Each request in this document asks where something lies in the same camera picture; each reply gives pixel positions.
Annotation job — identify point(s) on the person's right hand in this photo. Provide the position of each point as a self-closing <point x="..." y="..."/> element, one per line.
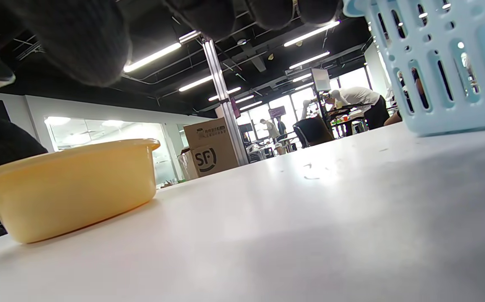
<point x="79" y="42"/>

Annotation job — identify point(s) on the ceiling light tubes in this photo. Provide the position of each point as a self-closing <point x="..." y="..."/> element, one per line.
<point x="152" y="56"/>

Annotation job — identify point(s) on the yellow plastic basin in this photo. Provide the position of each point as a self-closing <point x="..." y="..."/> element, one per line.
<point x="70" y="193"/>

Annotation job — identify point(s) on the brown cardboard box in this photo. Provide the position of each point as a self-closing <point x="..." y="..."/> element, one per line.
<point x="221" y="134"/>

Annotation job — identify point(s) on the grey monitor screen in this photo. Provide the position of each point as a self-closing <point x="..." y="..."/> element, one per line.
<point x="321" y="79"/>

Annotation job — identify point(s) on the black office chair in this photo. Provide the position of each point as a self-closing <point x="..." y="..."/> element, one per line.
<point x="314" y="132"/>

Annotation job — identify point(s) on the light blue plastic basket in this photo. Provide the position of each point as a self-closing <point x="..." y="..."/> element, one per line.
<point x="456" y="121"/>

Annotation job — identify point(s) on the upright aluminium post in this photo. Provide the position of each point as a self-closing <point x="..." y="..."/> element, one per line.
<point x="221" y="96"/>

